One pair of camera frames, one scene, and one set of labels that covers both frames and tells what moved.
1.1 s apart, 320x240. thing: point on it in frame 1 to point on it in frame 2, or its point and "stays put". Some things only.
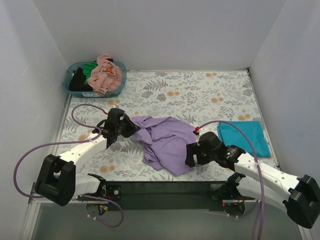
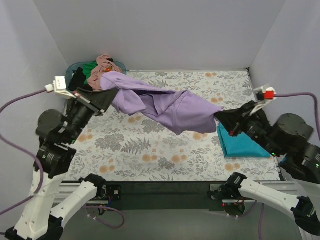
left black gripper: x=130 y=125 to x=91 y=103
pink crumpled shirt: x=105 y=75 stays put
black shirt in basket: x=77 y=83 stays put
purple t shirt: x=164 y=141 to x=173 y=112
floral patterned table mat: x=203 y=97 stays put
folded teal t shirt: x=231 y=135 stays put
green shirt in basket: x=88 y=68 stays put
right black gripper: x=191 y=155 to x=240 y=122
